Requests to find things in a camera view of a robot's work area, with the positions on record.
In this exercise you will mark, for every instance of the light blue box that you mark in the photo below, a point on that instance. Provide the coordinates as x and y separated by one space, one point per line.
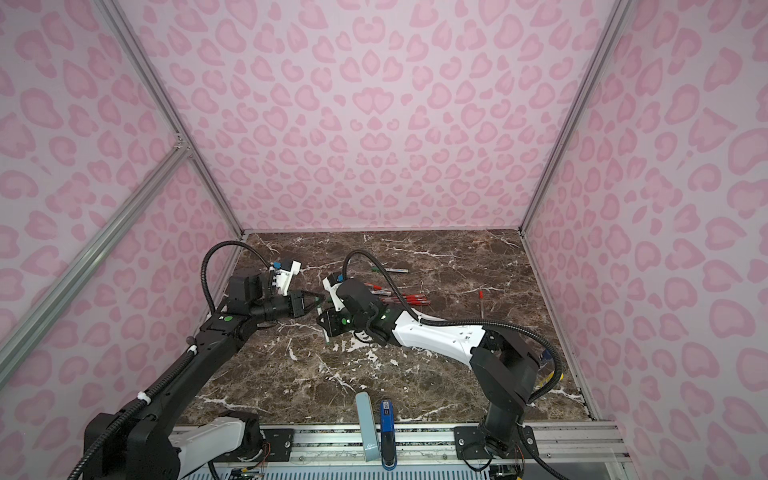
367 427

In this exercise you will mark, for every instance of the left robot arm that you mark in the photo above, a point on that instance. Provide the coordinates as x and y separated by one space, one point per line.
134 442

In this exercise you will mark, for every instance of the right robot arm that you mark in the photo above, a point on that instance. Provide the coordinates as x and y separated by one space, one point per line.
498 356

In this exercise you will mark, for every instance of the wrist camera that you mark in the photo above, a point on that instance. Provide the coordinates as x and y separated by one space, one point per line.
282 274
331 284

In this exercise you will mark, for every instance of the green cap marker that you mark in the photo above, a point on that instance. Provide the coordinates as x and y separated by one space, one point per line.
391 270

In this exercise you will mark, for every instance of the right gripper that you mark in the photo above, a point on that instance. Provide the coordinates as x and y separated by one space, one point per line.
332 326

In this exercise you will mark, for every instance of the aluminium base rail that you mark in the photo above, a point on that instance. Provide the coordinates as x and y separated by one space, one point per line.
578 450

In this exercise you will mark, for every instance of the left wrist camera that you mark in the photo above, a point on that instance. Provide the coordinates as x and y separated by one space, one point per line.
282 274

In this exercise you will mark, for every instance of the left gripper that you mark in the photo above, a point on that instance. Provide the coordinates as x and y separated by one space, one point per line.
296 303

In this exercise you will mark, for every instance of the blue black tool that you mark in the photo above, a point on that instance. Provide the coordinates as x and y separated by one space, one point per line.
388 444

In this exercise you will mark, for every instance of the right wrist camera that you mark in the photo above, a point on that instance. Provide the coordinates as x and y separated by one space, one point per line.
331 284

